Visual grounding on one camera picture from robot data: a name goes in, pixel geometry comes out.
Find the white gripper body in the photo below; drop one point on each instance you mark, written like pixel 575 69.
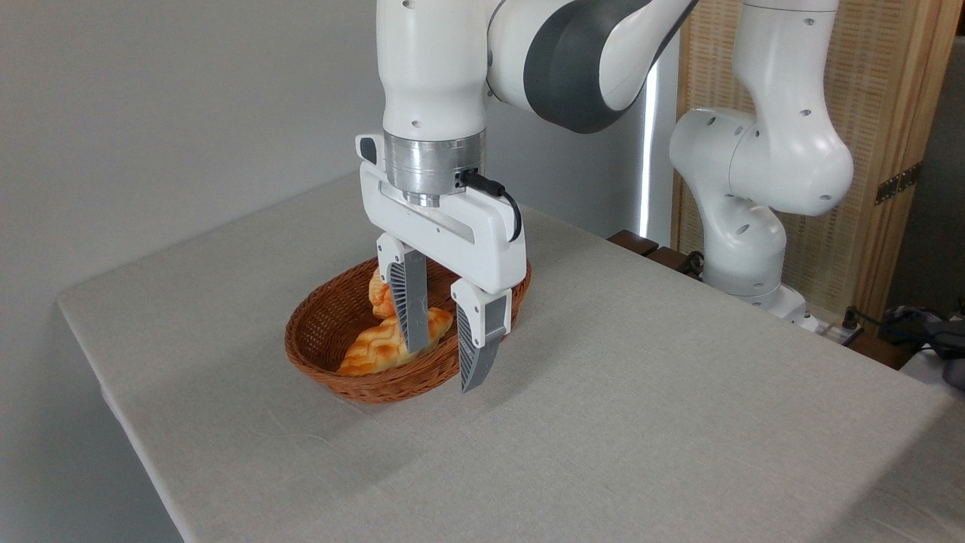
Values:
pixel 482 241

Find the long golden croissant bread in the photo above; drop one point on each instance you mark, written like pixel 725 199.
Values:
pixel 377 347

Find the small orange bread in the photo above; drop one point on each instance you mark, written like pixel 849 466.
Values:
pixel 381 298

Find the brown wicker oval basket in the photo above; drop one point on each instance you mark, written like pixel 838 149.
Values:
pixel 324 324

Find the metal screen hinge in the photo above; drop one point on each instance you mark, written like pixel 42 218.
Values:
pixel 897 183

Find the wooden rattan folding screen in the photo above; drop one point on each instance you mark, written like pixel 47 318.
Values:
pixel 882 90

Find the black power plug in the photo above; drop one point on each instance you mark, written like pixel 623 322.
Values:
pixel 850 318

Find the dark brown wooden block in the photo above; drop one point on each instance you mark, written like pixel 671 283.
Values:
pixel 635 242
pixel 669 259

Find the grey tablecloth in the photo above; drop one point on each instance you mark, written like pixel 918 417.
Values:
pixel 603 422

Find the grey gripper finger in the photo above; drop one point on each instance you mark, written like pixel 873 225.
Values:
pixel 479 335
pixel 411 302

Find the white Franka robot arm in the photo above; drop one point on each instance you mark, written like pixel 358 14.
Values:
pixel 433 68

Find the white power strip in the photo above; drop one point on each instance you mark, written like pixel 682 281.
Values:
pixel 825 328

